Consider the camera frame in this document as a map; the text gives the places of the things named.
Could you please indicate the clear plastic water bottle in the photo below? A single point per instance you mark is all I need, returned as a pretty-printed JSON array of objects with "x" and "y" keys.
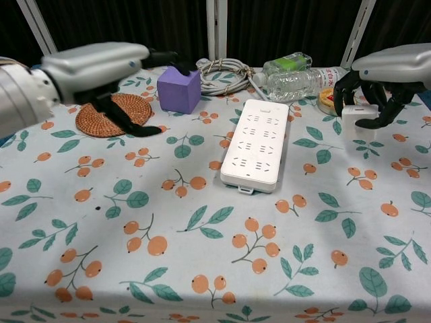
[{"x": 293, "y": 84}]

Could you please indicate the floral printed tablecloth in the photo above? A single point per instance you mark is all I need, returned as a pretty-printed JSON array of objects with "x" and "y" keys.
[{"x": 202, "y": 252}]

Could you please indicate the green label small bottle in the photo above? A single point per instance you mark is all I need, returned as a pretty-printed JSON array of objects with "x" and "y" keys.
[{"x": 286, "y": 62}]

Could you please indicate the white power strip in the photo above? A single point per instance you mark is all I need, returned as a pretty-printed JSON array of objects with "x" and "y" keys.
[{"x": 256, "y": 148}]

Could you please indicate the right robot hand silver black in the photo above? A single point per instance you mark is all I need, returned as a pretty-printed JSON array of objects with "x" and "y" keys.
[{"x": 397, "y": 64}]

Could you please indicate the white square box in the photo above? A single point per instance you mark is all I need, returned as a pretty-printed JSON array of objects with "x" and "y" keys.
[{"x": 352, "y": 116}]

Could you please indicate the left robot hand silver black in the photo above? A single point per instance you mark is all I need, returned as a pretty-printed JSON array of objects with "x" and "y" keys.
[{"x": 97, "y": 65}]

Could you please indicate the purple cube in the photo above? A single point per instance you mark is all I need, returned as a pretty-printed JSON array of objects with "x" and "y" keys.
[{"x": 176, "y": 94}]

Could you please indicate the grey metal frame post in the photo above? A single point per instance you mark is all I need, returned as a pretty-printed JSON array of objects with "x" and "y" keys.
[
  {"x": 37, "y": 27},
  {"x": 217, "y": 30},
  {"x": 358, "y": 30}
]

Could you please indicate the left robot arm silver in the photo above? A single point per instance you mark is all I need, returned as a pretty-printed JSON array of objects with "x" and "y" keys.
[{"x": 20, "y": 97}]

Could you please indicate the round woven brown coaster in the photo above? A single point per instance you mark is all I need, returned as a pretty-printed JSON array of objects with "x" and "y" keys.
[{"x": 91, "y": 122}]

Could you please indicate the black curtain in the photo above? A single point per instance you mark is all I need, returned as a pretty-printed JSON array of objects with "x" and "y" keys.
[{"x": 134, "y": 20}]

